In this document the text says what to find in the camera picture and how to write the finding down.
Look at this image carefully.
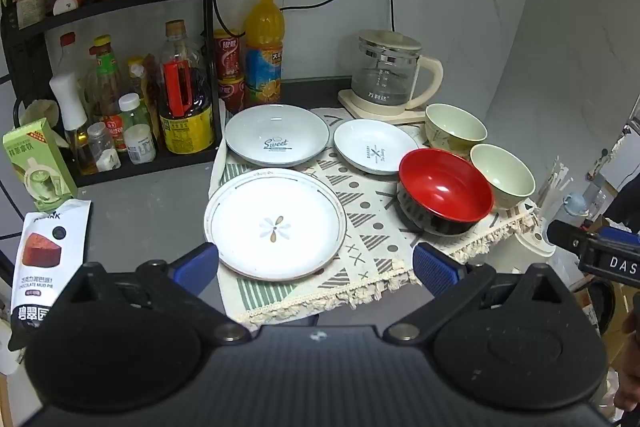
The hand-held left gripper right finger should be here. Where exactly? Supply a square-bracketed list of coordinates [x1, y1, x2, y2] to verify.
[382, 242, 583, 347]

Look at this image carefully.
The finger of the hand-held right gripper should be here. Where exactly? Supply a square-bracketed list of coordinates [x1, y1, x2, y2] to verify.
[546, 219, 593, 258]

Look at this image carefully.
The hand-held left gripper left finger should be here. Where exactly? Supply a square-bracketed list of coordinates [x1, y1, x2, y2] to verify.
[50, 243, 251, 347]

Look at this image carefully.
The small white plate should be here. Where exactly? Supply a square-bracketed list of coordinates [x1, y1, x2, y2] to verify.
[333, 119, 420, 176]

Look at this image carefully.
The white plate with blue script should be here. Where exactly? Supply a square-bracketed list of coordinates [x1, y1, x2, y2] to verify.
[224, 104, 330, 168]

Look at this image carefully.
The bundle of wrapped chopsticks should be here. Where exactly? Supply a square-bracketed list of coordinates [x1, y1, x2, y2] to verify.
[537, 157, 576, 219]

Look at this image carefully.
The red and black bowl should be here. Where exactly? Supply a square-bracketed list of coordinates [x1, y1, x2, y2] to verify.
[397, 149, 496, 237]

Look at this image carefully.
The cream bowl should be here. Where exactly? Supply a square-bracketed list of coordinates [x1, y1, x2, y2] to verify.
[470, 144, 537, 210]
[425, 103, 488, 154]

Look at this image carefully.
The white plate with flower print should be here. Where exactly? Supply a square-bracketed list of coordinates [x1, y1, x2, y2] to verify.
[204, 168, 347, 282]

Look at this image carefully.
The patterned fringed place mat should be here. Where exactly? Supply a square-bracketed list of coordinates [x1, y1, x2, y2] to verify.
[209, 107, 540, 326]

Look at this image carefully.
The white jar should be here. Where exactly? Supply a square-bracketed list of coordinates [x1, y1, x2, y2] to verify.
[123, 124, 156, 165]

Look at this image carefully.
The white cake snack packet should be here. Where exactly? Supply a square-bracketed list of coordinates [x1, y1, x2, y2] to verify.
[10, 199, 92, 333]

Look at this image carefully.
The red label sauce bottle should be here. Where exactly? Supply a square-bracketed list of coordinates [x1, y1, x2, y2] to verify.
[102, 109, 128, 152]

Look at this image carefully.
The large dark soy sauce bottle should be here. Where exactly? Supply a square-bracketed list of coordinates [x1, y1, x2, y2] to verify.
[159, 21, 216, 154]

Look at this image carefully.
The green bottle with white cap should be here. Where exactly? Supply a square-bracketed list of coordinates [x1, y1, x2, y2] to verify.
[118, 93, 151, 132]

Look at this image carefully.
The green drink carton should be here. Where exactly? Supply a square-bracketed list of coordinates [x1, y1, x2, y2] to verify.
[2, 118, 78, 214]

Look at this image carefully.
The white spray bottle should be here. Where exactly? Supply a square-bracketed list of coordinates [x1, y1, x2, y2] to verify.
[49, 72, 98, 175]

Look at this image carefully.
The yellow cap green label bottle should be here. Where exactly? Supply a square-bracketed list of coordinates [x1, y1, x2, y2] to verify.
[92, 35, 123, 110]

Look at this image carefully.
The orange juice bottle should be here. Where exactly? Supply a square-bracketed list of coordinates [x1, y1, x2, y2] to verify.
[244, 0, 286, 106]

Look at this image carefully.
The black metal shelf rack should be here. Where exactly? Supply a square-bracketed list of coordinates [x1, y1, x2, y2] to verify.
[0, 0, 223, 180]

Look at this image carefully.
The glass kettle with cream handle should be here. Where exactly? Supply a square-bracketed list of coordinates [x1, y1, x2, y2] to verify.
[350, 29, 444, 110]

